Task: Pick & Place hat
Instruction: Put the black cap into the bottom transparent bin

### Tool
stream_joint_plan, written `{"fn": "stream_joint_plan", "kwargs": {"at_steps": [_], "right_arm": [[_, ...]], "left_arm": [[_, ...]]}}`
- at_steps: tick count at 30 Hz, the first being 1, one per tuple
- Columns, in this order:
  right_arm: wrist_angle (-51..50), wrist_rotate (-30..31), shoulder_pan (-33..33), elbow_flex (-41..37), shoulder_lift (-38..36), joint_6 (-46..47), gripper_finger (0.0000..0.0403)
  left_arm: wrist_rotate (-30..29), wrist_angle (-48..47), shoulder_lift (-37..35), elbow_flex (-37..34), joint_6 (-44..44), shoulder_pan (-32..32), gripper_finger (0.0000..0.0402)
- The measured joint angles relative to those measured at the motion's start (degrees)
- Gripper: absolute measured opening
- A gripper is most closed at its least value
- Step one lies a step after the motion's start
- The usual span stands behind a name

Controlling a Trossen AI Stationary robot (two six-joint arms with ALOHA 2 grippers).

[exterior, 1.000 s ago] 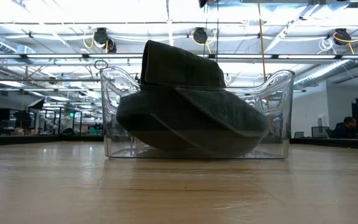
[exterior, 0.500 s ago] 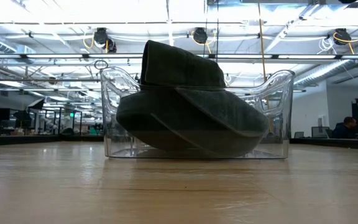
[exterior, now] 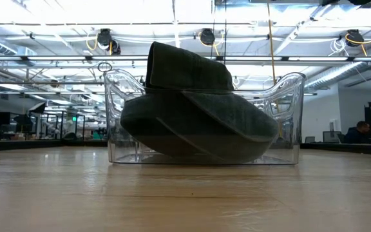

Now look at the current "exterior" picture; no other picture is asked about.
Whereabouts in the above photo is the grey green bucket hat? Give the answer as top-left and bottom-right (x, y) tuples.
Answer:
(145, 41), (234, 93)

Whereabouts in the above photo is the clear plastic bin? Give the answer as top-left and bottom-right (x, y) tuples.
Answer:
(103, 68), (306, 166)

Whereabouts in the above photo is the person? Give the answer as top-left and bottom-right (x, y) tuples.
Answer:
(343, 121), (371, 144)

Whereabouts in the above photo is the black ceiling cable reel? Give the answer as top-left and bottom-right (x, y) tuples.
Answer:
(345, 28), (365, 48)
(200, 28), (216, 46)
(97, 28), (122, 55)

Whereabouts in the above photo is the hanging wire ring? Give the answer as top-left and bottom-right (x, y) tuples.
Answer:
(97, 61), (113, 73)

